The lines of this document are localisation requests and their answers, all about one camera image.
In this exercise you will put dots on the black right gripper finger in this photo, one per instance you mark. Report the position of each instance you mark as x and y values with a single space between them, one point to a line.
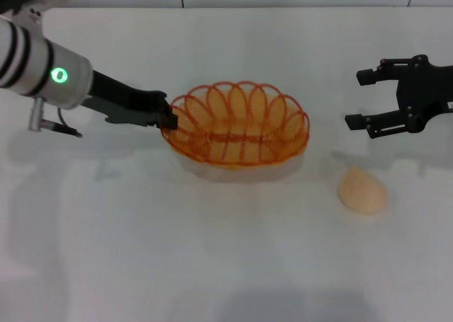
366 77
355 121

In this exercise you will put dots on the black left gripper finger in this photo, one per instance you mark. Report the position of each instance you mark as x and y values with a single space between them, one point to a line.
171 120

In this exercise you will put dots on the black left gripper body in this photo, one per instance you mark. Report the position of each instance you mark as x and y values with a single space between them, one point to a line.
124 102

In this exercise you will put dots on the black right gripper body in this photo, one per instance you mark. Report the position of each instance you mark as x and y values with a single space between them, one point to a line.
424 92

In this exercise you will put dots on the pale round bread bun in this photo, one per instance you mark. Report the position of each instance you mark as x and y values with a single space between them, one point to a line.
362 192

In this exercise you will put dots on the silver cylindrical connector plug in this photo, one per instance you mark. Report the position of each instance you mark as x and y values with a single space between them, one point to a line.
35 116

